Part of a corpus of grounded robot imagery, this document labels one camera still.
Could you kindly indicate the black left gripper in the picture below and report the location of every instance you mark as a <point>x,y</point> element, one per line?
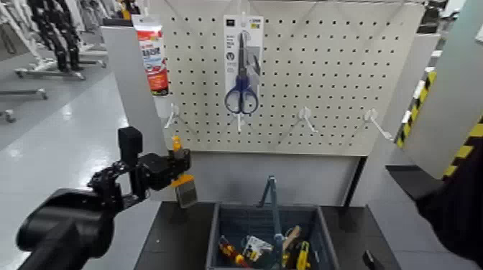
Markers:
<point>156,171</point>

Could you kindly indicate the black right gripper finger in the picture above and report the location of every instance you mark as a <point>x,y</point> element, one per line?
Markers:
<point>371,261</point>

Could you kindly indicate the yellow paint brush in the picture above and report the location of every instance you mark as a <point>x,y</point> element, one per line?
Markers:
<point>186,190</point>

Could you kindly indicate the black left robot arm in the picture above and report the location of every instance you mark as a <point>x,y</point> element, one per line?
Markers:
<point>68,226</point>

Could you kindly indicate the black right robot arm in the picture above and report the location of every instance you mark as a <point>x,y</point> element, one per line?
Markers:
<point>460,211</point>

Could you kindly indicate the grey blue plastic crate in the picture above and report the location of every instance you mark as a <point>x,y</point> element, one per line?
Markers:
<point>324,241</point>

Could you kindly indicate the white pegboard hook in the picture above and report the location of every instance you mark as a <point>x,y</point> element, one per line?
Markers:
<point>239,122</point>
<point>171,115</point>
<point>377,124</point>
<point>306,117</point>

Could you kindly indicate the grey stand side panel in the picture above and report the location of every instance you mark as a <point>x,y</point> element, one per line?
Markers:
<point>392,113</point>
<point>139,105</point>

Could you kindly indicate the yellow black hand tool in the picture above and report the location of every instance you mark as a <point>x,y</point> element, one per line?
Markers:
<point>303,256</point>

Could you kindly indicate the red yellow screwdriver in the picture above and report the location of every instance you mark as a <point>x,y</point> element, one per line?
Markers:
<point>231,250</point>

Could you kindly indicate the red white tube package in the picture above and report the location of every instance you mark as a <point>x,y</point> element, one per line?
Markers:
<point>154,56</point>

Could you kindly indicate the small packaged hardware item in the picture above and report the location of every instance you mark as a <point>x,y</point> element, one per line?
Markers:
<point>256,247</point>

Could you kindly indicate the white scissors packaging card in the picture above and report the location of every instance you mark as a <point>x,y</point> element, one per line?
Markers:
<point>253,34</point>

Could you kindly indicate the beige perforated pegboard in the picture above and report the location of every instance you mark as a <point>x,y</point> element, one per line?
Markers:
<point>320,75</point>

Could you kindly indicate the grey caster leg bar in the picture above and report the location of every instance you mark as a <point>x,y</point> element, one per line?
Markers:
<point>22,93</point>

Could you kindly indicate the black humanoid robot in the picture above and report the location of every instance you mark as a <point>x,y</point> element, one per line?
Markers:
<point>56,34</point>

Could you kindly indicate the large grey hazard-edged panel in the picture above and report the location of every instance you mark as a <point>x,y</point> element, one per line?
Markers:
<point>449,94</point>

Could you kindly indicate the white humanoid robot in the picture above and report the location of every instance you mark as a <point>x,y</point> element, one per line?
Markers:
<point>19,34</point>

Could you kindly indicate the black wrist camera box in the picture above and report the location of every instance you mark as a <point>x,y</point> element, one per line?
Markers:
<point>130,145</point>

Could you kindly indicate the grey wheeled base frame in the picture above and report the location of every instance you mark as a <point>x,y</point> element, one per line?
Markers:
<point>49,72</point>

